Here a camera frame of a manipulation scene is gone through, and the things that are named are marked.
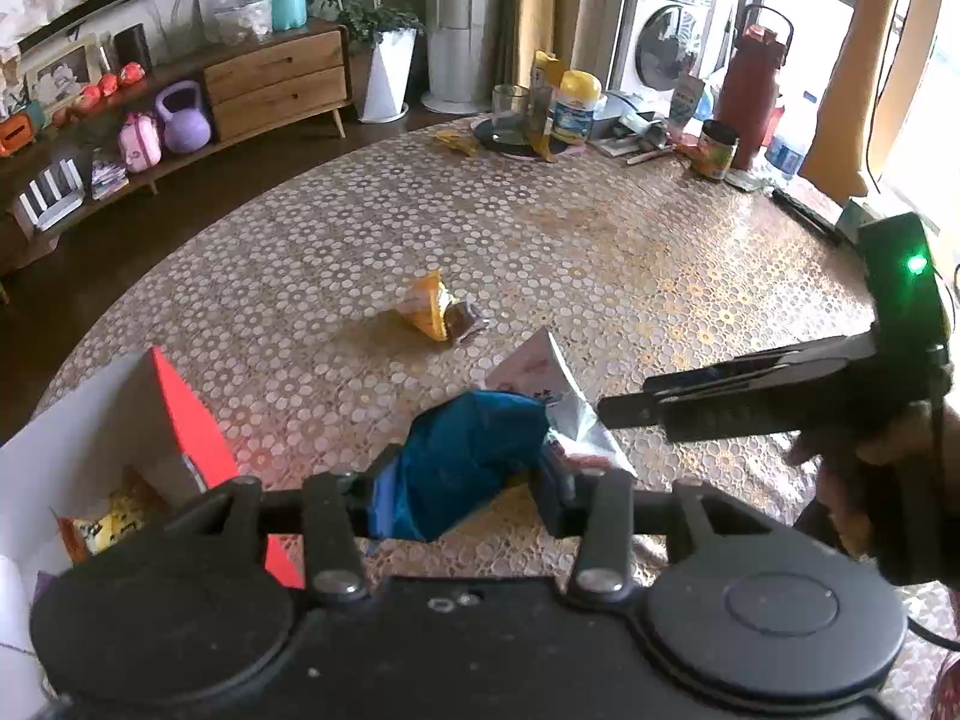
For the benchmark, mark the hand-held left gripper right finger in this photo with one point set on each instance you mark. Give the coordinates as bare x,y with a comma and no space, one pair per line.
553,499

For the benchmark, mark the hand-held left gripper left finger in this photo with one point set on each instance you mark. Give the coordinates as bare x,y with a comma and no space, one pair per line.
384,495

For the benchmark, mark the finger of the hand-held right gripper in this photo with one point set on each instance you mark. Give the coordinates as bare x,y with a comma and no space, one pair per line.
765,371
720,412

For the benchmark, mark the blue snack bag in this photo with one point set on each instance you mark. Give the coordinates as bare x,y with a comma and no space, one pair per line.
465,457

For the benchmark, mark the silver white snack packet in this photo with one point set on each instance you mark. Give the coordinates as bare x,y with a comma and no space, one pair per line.
559,397

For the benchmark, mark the red cardboard box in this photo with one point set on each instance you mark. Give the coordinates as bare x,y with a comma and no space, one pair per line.
97,427

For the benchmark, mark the person's right hand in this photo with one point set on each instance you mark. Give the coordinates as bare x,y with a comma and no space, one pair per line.
922,435

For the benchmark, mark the black remote control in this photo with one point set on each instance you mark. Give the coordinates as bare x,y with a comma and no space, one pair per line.
806,214

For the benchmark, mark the orange brown snack packet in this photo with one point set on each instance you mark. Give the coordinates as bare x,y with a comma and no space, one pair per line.
431,307

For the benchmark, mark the plastic water bottle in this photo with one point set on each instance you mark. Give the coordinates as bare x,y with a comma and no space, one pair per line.
787,142

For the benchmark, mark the small round tin can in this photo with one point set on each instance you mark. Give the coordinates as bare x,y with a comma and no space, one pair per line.
716,150

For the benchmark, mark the yellow curtain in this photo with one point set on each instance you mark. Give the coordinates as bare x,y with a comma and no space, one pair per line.
855,75
562,0

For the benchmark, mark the red thermos jug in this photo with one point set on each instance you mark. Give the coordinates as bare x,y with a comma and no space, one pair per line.
750,97

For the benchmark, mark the pile of papers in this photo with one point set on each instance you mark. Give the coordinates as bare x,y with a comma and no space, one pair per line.
630,135

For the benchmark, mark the yellow snack packet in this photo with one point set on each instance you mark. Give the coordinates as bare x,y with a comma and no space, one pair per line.
112,525

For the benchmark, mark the yellow lid jar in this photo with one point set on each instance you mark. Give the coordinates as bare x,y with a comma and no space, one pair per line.
577,109

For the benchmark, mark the black plate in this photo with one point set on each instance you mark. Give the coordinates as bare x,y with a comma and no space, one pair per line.
517,142

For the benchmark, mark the white washing machine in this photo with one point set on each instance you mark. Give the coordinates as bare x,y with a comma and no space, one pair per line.
660,30

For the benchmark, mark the yellow standing bag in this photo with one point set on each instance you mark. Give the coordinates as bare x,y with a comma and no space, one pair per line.
544,90

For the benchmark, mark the small yellow wrapper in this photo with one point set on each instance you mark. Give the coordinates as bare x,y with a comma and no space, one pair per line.
457,142

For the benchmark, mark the glass cup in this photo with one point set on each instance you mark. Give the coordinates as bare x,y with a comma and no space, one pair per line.
511,112

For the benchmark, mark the small picture booklet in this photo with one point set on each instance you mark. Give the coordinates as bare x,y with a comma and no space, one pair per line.
110,178

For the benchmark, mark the white plant pot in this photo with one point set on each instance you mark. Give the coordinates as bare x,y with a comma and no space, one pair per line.
388,75

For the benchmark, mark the purple kettlebell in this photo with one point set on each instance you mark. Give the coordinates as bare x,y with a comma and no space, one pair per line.
185,124

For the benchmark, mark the wooden tv cabinet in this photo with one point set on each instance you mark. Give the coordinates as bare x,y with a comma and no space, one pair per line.
270,79

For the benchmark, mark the white slatted rack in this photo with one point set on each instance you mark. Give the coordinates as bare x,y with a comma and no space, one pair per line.
51,199

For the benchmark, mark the white tower air conditioner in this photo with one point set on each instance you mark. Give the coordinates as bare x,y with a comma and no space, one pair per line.
457,22

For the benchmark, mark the orange red toy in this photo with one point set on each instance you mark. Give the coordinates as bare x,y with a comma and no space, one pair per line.
109,83
133,73
89,96
61,115

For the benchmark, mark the clear plastic container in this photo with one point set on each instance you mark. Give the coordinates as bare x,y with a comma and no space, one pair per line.
236,15

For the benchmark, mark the black speaker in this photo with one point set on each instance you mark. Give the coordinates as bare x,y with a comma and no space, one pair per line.
133,49

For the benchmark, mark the orange box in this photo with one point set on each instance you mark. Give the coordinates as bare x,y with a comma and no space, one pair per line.
16,136

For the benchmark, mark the white photo frame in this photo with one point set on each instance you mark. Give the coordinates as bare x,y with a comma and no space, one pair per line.
66,75

